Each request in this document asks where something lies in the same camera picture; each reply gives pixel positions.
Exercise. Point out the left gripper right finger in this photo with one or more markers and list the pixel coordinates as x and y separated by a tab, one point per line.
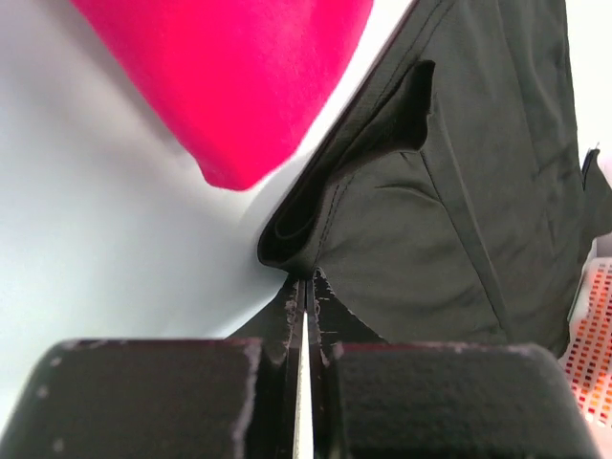
375	399

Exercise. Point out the black t-shirt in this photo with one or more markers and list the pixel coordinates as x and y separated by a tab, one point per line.
448	202

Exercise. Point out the magenta t-shirt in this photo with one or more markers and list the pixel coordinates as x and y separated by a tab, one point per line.
238	83

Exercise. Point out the white plastic basket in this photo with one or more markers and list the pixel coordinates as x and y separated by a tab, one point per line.
587	360

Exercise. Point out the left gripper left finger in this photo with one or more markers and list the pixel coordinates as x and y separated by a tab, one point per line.
167	398

